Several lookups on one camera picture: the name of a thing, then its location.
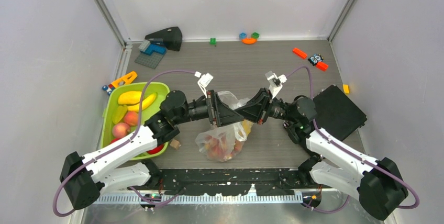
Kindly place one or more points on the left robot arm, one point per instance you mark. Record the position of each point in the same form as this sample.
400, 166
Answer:
83, 177

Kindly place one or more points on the small wooden cube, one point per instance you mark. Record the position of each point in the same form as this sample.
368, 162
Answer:
175, 144

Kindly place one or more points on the red fake lychee bunch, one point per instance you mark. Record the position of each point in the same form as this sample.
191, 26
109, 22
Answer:
222, 149

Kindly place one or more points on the yellow toy block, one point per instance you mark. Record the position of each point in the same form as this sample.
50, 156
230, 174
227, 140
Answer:
346, 89

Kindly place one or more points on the orange yellow toy tool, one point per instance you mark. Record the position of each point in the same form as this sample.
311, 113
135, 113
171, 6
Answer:
124, 80

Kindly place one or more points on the blue toy piece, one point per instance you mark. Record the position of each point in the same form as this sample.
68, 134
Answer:
242, 35

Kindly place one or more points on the grey toy baseplate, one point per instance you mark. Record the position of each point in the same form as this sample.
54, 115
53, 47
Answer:
151, 61

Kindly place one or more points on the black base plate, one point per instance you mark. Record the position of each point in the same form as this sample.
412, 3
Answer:
229, 182

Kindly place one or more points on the black box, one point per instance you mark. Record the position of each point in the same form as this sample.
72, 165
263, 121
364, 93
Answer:
337, 113

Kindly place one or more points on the clear printed plastic bag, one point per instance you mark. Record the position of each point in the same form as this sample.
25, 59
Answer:
233, 130

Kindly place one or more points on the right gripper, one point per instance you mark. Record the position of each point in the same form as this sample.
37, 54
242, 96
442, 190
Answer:
258, 109

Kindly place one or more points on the red toy brick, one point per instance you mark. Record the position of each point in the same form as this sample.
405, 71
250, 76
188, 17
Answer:
322, 66

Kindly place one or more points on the green cube by ring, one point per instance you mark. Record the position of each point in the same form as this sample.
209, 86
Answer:
255, 35

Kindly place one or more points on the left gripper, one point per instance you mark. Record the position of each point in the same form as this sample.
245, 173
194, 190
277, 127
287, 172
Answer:
219, 113

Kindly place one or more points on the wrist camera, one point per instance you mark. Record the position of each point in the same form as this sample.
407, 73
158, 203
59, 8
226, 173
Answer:
203, 81
276, 82

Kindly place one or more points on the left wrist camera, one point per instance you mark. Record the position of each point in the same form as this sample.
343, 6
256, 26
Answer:
203, 81

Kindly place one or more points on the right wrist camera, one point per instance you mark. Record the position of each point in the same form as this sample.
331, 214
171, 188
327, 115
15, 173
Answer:
276, 82

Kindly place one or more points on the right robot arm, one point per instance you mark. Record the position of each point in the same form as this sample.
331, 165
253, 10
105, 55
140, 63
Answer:
376, 184

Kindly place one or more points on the red fake apple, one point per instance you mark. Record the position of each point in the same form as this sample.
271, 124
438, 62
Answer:
155, 150

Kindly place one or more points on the green plastic tray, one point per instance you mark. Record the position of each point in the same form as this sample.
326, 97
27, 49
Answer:
155, 87

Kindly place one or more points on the yellow fake banana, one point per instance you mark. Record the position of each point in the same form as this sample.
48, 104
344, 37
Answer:
146, 102

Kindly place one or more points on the orange toy bar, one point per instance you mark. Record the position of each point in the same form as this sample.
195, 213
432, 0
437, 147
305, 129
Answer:
300, 53

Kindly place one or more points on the yellow fake starfruit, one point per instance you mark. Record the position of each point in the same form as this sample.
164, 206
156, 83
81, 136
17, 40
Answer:
119, 113

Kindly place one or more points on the black wedge block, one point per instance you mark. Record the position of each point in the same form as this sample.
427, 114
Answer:
170, 38

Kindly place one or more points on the grey small toy brick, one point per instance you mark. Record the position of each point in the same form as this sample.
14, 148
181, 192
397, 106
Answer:
144, 46

